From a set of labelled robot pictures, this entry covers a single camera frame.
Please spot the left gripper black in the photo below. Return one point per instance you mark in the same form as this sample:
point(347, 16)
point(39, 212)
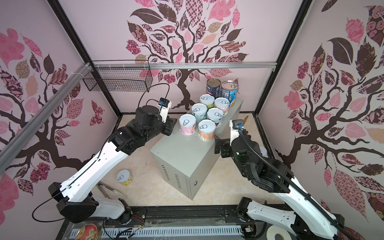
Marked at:
point(169, 123)

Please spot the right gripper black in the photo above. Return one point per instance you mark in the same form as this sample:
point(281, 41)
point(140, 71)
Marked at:
point(224, 146)

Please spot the pink small can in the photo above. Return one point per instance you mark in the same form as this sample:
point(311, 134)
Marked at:
point(187, 124)

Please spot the orange labelled can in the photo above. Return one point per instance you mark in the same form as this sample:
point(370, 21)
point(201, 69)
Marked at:
point(206, 130)

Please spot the white small can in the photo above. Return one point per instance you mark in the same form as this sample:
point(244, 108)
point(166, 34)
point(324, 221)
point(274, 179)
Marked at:
point(215, 115)

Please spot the pink labelled can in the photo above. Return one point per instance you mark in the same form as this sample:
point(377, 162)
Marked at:
point(223, 104)

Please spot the green labelled small can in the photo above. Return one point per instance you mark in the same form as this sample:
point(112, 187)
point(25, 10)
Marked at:
point(207, 100)

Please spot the large blue labelled can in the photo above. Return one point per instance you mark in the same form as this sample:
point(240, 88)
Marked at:
point(229, 90)

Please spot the dark tomato can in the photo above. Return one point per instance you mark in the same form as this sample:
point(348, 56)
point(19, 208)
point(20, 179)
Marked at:
point(213, 87)

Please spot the yellow labelled can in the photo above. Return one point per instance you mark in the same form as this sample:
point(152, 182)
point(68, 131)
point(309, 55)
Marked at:
point(124, 177)

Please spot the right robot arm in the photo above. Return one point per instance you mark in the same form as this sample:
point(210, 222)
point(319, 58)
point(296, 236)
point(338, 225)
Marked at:
point(305, 219)

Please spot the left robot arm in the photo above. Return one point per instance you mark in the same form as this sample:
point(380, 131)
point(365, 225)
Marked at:
point(74, 199)

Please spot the grey metal cabinet box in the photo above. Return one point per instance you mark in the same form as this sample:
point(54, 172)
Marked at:
point(184, 161)

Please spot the metal tongs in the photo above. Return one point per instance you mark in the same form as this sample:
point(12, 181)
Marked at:
point(103, 189)

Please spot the white tape roll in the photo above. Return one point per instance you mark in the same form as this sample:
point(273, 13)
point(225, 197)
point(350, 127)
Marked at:
point(274, 231)

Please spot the red round tin lid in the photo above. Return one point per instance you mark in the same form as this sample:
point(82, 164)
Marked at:
point(88, 232)

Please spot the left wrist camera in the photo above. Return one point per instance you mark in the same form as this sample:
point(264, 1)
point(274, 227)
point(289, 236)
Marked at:
point(165, 105)

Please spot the black base frame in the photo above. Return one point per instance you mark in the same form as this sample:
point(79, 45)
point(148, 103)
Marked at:
point(176, 216)

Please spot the aluminium rail back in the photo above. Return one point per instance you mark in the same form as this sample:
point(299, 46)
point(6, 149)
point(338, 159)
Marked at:
point(170, 66)

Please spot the aluminium rail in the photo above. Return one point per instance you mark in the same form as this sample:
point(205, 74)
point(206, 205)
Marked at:
point(170, 66)
point(13, 148)

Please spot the black wire basket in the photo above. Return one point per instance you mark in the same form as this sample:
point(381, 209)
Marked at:
point(119, 76)

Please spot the white vented cable duct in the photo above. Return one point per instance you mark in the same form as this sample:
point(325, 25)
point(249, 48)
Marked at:
point(165, 232)

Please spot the aluminium rail left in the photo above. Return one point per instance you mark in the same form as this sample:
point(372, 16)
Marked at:
point(13, 148)

